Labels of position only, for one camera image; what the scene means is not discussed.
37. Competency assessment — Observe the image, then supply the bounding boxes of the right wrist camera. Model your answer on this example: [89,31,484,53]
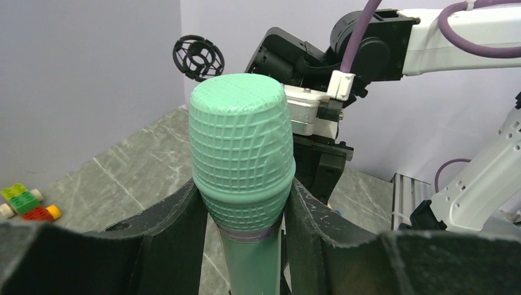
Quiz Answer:
[284,70,355,139]

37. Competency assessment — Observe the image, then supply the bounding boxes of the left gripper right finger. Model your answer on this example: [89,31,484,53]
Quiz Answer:
[285,180,520,294]

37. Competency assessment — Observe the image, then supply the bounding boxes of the black shock-mount boom stand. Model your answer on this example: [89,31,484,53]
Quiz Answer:
[172,34,225,82]

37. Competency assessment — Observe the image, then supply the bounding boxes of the green red brick car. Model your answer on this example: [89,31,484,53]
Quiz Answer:
[1,183,61,222]

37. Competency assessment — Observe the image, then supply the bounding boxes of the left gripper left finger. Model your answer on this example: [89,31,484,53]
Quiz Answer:
[1,180,208,294]

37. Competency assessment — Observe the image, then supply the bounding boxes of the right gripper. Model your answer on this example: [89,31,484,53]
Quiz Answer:
[293,135,354,204]

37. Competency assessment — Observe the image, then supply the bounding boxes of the green toy microphone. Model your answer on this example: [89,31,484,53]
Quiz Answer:
[189,73,296,294]

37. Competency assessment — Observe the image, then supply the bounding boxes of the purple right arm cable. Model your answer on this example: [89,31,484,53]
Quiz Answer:
[340,0,521,75]

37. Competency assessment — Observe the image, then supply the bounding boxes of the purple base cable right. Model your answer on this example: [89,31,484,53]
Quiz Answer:
[434,158,472,194]

